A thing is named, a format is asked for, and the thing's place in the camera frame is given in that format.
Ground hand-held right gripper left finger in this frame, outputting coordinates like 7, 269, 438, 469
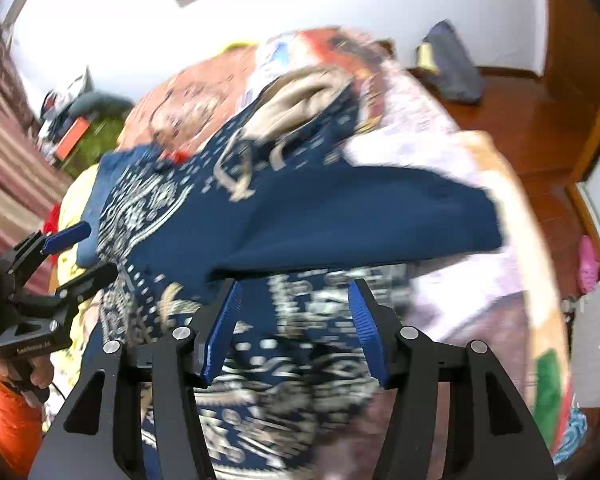
27, 277, 243, 480

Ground yellow notepad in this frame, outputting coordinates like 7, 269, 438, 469
415, 42, 439, 74

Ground wooden door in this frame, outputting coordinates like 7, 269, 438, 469
542, 0, 600, 183

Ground white board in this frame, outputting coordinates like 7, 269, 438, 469
570, 280, 600, 409

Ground teal patterned cloth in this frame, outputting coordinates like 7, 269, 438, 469
552, 405, 589, 467

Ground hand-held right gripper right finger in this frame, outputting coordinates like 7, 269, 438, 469
347, 277, 556, 480

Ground green cloth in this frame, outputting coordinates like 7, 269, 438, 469
70, 117, 127, 179

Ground yellow cloth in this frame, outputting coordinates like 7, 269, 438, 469
52, 165, 108, 411

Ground person's left forearm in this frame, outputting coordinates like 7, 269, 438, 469
0, 365, 47, 477

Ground person's left hand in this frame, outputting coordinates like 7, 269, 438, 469
0, 354, 56, 402

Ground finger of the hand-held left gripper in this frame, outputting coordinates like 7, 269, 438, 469
11, 220, 93, 277
54, 262, 119, 309

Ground orange box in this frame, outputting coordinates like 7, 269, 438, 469
55, 117, 92, 162

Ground grey pillow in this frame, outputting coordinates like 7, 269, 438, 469
67, 91, 136, 119

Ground pile of white papers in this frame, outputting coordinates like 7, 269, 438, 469
40, 66, 96, 136

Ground red cloth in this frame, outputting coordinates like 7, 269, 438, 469
41, 204, 65, 262

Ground striped curtain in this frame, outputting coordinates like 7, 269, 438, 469
0, 25, 76, 283

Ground blue jeans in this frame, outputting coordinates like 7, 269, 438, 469
76, 150, 131, 268

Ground navy patterned garment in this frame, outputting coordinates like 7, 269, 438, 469
77, 72, 505, 480

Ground printed blanket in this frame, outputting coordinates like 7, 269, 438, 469
115, 27, 588, 480

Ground dark grey bag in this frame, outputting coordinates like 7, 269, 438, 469
422, 20, 486, 106

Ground pink slippers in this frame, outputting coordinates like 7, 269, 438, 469
577, 235, 600, 296

